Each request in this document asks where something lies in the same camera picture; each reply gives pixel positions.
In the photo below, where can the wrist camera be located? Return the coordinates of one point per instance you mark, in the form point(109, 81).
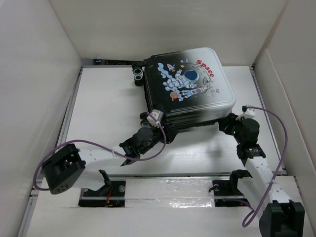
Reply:
point(154, 117)
point(247, 113)

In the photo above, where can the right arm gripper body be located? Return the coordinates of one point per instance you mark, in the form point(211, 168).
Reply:
point(233, 127)

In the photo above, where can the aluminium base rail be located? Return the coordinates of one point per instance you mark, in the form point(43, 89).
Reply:
point(154, 207)

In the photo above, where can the white space print suitcase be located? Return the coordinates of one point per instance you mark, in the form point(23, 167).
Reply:
point(189, 87)

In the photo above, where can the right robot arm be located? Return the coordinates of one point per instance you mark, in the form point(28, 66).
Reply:
point(278, 214)

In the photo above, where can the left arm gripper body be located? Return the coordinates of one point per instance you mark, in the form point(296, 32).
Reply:
point(157, 137)

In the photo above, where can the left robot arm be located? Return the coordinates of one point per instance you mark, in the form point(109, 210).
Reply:
point(68, 166)

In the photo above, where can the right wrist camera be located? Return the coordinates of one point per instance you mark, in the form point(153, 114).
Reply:
point(247, 113)

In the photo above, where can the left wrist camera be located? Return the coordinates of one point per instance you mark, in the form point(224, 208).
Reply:
point(154, 117)

